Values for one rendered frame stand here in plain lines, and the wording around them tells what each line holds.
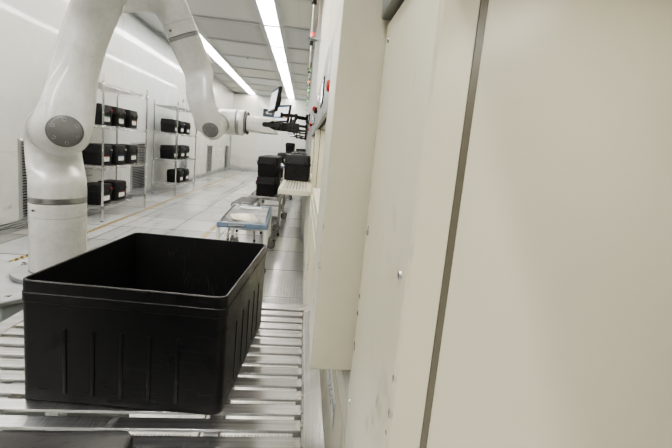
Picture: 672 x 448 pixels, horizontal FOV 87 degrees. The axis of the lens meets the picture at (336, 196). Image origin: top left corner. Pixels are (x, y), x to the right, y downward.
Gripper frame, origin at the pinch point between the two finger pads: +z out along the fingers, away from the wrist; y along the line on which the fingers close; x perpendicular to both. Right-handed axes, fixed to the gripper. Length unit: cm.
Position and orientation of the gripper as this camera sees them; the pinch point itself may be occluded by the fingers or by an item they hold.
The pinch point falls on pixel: (293, 127)
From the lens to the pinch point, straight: 122.4
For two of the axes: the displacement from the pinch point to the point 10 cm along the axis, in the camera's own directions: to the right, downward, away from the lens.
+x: 0.9, -9.9, -1.3
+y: 0.9, 1.4, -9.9
